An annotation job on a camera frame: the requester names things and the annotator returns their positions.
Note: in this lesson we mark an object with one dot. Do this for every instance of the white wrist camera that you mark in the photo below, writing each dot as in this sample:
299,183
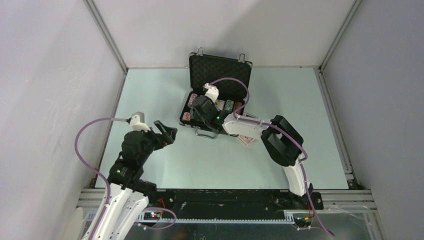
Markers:
211,92
137,122

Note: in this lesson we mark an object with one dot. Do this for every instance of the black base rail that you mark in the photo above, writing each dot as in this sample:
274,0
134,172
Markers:
232,204

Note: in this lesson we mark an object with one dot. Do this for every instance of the red white chip stack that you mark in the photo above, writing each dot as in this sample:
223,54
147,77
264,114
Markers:
186,117

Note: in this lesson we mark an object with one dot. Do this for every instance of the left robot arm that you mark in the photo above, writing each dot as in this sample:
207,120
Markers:
126,195

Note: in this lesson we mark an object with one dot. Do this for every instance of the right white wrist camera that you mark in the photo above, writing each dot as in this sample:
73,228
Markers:
211,92

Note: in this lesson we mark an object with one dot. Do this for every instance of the red playing card deck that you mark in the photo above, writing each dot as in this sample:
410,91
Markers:
246,140

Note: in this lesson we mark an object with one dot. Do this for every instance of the orange brown chip stack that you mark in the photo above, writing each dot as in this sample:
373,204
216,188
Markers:
237,106

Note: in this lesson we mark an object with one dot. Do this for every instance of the blue playing card box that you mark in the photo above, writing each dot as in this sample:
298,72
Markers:
219,104

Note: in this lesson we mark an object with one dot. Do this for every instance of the green chip stack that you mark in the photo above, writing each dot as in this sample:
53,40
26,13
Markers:
228,106

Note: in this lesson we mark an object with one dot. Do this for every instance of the black poker set case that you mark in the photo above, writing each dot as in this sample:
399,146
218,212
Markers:
231,77

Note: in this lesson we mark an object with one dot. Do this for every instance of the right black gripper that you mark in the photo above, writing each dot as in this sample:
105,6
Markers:
197,116

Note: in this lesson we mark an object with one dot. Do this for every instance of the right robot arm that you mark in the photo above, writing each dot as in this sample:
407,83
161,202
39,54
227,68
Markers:
282,142

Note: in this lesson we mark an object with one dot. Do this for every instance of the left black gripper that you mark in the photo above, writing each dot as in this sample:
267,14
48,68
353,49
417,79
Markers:
167,137

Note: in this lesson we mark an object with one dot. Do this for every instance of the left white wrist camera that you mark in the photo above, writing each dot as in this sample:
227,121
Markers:
137,122

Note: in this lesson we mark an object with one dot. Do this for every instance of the pink white chip stack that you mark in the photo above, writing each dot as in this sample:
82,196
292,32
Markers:
191,99

